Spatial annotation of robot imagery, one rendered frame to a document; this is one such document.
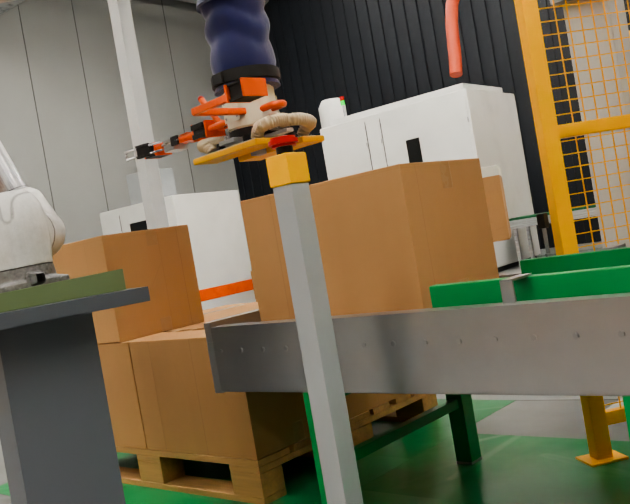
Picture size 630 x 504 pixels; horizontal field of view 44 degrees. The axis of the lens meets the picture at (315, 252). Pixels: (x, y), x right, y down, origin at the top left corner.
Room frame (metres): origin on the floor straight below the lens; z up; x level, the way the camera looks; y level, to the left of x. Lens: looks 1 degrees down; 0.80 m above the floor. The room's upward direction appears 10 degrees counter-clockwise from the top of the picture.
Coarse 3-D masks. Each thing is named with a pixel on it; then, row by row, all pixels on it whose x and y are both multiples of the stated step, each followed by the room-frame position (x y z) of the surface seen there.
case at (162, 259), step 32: (64, 256) 3.07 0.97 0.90; (96, 256) 2.91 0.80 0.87; (128, 256) 2.94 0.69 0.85; (160, 256) 3.04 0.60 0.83; (192, 256) 3.15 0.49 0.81; (128, 288) 2.92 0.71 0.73; (160, 288) 3.02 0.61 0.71; (192, 288) 3.13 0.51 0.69; (96, 320) 2.96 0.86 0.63; (128, 320) 2.90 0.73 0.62; (160, 320) 3.00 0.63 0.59; (192, 320) 3.11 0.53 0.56
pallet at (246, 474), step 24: (384, 408) 2.92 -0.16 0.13; (408, 408) 3.15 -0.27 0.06; (360, 432) 2.81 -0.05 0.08; (144, 456) 2.86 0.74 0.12; (168, 456) 2.76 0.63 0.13; (192, 456) 2.66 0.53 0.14; (216, 456) 2.58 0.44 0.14; (288, 456) 2.53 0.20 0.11; (312, 456) 2.88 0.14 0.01; (144, 480) 2.88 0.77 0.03; (168, 480) 2.81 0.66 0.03; (192, 480) 2.78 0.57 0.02; (216, 480) 2.73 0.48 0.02; (240, 480) 2.50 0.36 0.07; (264, 480) 2.45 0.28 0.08
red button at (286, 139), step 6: (276, 138) 1.76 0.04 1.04; (282, 138) 1.75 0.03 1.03; (288, 138) 1.76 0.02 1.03; (294, 138) 1.77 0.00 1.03; (270, 144) 1.77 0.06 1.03; (276, 144) 1.76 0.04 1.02; (282, 144) 1.76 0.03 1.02; (288, 144) 1.76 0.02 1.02; (294, 144) 1.78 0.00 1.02; (276, 150) 1.78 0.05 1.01; (282, 150) 1.77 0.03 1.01; (288, 150) 1.77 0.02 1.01
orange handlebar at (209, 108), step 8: (224, 96) 2.22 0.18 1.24; (208, 104) 2.28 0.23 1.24; (216, 104) 2.26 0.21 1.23; (264, 104) 2.47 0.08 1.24; (272, 104) 2.45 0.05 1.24; (280, 104) 2.45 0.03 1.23; (192, 112) 2.35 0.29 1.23; (200, 112) 2.32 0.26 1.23; (208, 112) 2.38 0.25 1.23; (216, 112) 2.40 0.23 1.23; (224, 112) 2.42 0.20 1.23; (232, 112) 2.45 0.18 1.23; (240, 112) 2.47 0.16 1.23; (224, 120) 2.63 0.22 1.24; (208, 128) 2.70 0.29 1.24; (216, 128) 2.67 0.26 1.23; (224, 128) 2.71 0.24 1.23; (184, 136) 2.81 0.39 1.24; (160, 144) 2.93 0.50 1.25
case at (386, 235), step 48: (336, 192) 2.11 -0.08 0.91; (384, 192) 2.00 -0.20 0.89; (432, 192) 2.05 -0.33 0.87; (480, 192) 2.23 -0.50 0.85; (336, 240) 2.13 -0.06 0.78; (384, 240) 2.02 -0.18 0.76; (432, 240) 2.03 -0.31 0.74; (480, 240) 2.20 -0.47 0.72; (288, 288) 2.27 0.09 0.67; (336, 288) 2.15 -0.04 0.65; (384, 288) 2.03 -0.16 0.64
